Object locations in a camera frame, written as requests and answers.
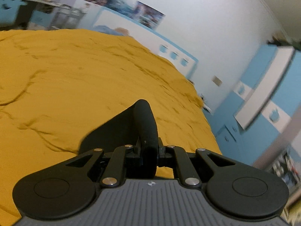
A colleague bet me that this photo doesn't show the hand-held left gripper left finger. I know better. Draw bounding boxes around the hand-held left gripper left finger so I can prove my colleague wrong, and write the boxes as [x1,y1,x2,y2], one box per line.
[63,138,144,186]

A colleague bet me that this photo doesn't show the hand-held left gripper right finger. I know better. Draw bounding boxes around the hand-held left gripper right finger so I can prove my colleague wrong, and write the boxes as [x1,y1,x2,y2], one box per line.
[157,138,236,187]

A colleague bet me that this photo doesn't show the black pants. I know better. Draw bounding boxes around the black pants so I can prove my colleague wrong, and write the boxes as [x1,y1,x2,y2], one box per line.
[79,99,163,177]

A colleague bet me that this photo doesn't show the blue nightstand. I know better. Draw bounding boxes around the blue nightstand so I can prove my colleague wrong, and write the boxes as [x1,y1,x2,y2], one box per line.
[200,94,215,116]

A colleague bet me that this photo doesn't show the yellow blanket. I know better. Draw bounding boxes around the yellow blanket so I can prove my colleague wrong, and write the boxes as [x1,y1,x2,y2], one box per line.
[0,28,223,218]

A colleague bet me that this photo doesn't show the blue wardrobe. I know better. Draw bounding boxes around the blue wardrobe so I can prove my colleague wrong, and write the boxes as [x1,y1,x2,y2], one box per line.
[210,43,301,168]

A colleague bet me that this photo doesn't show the white and blue headboard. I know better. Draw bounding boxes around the white and blue headboard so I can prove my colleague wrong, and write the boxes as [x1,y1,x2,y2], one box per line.
[93,7,199,81]

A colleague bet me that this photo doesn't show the white board panel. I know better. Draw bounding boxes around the white board panel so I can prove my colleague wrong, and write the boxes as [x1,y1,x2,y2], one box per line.
[235,47,296,130]

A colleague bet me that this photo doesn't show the colourful clutter pile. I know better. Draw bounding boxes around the colourful clutter pile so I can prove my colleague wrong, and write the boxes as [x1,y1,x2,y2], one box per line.
[266,146,301,195]

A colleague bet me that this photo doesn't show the blue pillow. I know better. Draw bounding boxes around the blue pillow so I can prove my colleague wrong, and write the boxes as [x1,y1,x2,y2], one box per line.
[93,25,124,36]

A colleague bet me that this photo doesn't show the grey rolling cart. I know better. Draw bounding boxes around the grey rolling cart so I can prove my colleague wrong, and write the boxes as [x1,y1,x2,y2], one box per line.
[50,4,86,30]

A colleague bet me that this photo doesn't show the grey desk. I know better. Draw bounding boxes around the grey desk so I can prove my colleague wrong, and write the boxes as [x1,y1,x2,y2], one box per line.
[14,0,88,31]

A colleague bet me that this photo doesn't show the blue chair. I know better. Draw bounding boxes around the blue chair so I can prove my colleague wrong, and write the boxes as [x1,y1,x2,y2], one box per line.
[0,0,28,23]

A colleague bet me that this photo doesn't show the purple wall poster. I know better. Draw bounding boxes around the purple wall poster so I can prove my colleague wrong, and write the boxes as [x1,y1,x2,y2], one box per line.
[134,1,165,30]

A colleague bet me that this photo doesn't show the teal wall poster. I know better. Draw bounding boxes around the teal wall poster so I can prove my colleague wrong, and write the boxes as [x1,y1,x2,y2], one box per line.
[107,0,137,18]

